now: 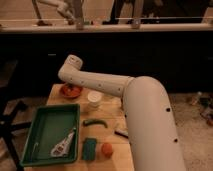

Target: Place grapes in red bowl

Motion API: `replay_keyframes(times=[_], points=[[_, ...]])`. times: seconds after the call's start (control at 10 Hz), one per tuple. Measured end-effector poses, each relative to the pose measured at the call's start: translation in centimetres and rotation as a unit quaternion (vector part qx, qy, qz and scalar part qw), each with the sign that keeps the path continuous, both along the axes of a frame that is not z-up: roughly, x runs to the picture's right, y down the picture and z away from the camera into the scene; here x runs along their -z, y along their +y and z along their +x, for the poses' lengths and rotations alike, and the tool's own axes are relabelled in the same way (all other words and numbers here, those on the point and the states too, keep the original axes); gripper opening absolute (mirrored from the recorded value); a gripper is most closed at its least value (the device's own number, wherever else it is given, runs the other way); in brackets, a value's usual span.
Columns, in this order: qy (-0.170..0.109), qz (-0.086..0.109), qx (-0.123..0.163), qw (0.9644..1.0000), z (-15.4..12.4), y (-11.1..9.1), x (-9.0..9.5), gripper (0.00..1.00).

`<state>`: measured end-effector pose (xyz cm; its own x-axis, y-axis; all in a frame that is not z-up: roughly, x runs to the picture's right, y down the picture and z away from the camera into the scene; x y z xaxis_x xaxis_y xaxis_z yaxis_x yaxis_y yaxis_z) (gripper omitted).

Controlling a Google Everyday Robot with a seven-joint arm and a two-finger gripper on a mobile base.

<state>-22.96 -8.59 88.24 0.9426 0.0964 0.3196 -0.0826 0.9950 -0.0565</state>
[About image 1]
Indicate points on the orange fruit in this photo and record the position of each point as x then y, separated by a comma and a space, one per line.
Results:
107, 149

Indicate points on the green cucumber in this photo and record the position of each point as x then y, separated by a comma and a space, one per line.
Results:
89, 122

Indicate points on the red bowl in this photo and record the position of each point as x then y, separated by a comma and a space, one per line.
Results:
70, 91

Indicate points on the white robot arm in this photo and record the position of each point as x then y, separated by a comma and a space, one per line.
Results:
152, 132

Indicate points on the teal sponge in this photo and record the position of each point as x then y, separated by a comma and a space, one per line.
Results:
89, 149

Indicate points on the white cup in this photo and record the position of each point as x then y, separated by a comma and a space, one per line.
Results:
94, 98

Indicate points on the black marker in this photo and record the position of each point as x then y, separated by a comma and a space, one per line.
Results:
121, 134

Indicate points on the green plastic tray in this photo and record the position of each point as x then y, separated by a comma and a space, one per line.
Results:
51, 125

